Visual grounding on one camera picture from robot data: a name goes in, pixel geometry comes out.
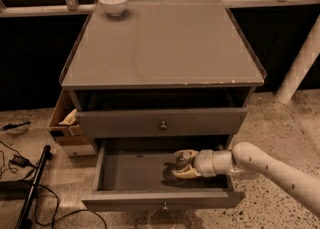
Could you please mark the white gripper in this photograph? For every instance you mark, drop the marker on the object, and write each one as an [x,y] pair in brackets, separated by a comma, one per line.
[203,162]

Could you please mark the clear plastic water bottle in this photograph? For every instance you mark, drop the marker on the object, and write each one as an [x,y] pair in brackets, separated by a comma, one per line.
[170,167]

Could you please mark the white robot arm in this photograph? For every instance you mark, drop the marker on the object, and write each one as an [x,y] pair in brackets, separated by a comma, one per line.
[247,161]

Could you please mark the grey open middle drawer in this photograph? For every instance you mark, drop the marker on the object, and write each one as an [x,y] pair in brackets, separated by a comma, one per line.
[135,174]

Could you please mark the grey top drawer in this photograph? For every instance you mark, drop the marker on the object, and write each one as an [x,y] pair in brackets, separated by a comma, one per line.
[160,112]

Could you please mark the grey drawer cabinet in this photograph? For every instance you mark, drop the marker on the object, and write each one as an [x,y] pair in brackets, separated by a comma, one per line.
[162,44]

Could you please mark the cardboard box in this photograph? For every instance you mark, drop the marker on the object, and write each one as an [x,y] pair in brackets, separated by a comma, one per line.
[68,135]

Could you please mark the black pole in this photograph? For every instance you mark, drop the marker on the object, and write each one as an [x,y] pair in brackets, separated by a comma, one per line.
[23,222]

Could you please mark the black power adapter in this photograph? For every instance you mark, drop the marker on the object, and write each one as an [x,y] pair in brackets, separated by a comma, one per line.
[19,161]

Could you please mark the white ceramic bowl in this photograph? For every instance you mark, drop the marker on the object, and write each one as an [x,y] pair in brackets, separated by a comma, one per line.
[114,7]

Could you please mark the black tool on floor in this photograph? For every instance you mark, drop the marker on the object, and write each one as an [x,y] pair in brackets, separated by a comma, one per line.
[13,126]

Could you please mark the white diagonal post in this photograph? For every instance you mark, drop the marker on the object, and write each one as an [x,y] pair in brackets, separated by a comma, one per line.
[301,65]

